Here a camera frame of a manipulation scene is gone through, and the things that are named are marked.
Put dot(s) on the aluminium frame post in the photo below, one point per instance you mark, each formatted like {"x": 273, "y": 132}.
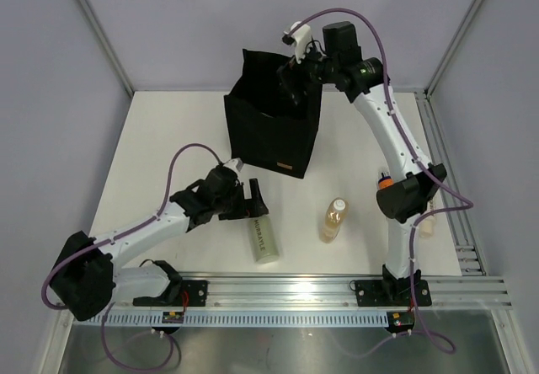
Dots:
{"x": 456, "y": 41}
{"x": 97, "y": 30}

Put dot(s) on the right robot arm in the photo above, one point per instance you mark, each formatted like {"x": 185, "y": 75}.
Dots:
{"x": 416, "y": 180}

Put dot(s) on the black canvas bag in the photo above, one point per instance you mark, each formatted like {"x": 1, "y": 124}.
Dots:
{"x": 266, "y": 128}

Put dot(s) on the orange spray bottle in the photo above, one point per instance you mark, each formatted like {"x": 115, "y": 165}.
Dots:
{"x": 384, "y": 180}

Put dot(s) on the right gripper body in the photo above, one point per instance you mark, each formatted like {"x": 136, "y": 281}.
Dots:
{"x": 313, "y": 71}

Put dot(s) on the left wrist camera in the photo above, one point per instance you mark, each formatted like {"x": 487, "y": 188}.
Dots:
{"x": 234, "y": 164}

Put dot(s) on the left aluminium frame post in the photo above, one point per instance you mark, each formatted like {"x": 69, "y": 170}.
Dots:
{"x": 97, "y": 30}

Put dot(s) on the slotted cable duct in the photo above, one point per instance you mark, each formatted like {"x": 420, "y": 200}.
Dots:
{"x": 295, "y": 319}

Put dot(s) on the aluminium rail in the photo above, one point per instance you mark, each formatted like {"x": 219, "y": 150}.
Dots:
{"x": 243, "y": 292}

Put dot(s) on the clear amber liquid bottle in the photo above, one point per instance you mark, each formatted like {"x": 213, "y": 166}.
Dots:
{"x": 333, "y": 219}

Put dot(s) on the cream Murrayle bottle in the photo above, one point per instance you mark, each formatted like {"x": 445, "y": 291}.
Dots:
{"x": 427, "y": 226}

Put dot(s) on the right aluminium frame post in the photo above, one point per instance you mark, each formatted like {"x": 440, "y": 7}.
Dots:
{"x": 456, "y": 41}

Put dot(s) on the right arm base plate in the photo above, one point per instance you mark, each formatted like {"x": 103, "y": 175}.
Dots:
{"x": 370, "y": 294}

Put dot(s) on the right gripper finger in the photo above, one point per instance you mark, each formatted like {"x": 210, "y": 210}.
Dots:
{"x": 298, "y": 93}
{"x": 287, "y": 78}

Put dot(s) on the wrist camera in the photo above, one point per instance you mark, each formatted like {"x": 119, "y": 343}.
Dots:
{"x": 299, "y": 36}
{"x": 234, "y": 164}

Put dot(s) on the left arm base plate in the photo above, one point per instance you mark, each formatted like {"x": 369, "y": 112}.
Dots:
{"x": 192, "y": 293}

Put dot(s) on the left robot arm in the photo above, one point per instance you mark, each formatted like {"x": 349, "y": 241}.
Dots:
{"x": 91, "y": 274}

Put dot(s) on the green Murrayle bottle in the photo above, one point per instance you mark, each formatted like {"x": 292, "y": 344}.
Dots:
{"x": 264, "y": 245}

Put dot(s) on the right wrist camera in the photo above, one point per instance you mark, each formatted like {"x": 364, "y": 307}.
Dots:
{"x": 299, "y": 36}

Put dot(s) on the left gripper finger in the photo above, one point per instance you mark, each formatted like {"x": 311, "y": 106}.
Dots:
{"x": 256, "y": 209}
{"x": 256, "y": 196}

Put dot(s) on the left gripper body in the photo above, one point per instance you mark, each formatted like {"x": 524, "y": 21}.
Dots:
{"x": 234, "y": 206}

